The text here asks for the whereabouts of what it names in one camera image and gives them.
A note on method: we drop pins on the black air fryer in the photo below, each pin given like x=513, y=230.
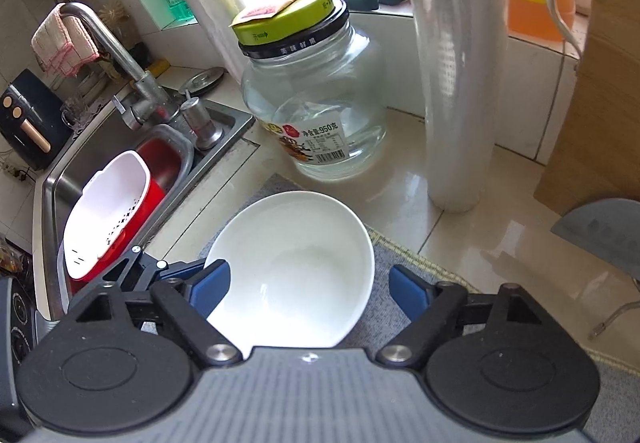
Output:
x=25, y=123

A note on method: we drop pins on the orange sachet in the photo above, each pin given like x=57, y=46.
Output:
x=270, y=5

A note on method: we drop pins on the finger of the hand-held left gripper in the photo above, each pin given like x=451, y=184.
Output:
x=145, y=268

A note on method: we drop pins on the pink checked dishcloth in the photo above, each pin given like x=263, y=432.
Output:
x=60, y=43

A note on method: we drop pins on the red plastic basin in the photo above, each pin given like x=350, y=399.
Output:
x=160, y=163

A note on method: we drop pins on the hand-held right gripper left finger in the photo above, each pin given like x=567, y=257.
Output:
x=212, y=288

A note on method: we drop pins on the white plastic colander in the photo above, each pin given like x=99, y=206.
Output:
x=105, y=208

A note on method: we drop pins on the bamboo cutting board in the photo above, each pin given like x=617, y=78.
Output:
x=610, y=98

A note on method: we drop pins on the glass jar green lid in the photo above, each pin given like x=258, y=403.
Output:
x=320, y=88

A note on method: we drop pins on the metal sink drain cover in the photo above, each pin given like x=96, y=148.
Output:
x=202, y=80

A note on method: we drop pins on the tall cling film roll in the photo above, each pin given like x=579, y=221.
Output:
x=455, y=73

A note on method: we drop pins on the plain white bowl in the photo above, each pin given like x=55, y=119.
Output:
x=300, y=263

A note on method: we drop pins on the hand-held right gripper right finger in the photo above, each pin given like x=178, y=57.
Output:
x=407, y=293

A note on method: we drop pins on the stainless steel sink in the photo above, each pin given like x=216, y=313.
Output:
x=65, y=183

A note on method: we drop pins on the blue grey checked towel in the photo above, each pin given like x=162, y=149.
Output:
x=390, y=243

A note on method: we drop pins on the steel faucet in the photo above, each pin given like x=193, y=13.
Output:
x=145, y=93

